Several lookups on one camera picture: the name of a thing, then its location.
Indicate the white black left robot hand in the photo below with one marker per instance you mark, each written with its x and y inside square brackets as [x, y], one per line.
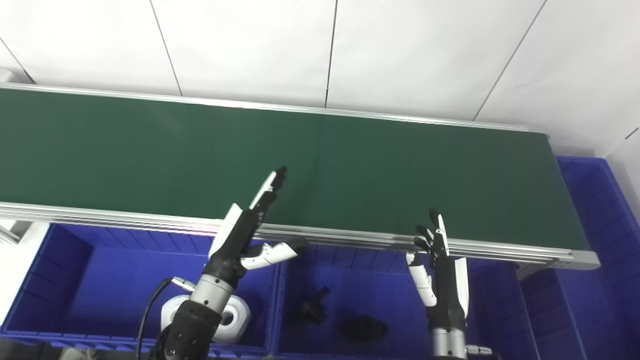
[232, 245]

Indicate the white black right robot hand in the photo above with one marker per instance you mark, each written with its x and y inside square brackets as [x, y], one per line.
[447, 290]

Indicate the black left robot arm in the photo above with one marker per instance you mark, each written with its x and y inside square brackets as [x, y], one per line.
[195, 325]

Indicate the blue plastic bin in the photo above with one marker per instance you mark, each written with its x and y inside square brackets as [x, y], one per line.
[600, 280]
[100, 285]
[380, 290]

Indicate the grey conveyor support leg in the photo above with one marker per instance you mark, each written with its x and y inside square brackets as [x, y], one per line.
[7, 234]
[530, 270]

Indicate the black oval part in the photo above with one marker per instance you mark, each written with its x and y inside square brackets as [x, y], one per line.
[362, 328]

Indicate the green conveyor belt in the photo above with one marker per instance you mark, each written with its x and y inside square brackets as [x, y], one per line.
[350, 235]
[350, 170]

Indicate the black angular bracket part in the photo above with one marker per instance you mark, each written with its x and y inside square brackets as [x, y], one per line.
[310, 307]

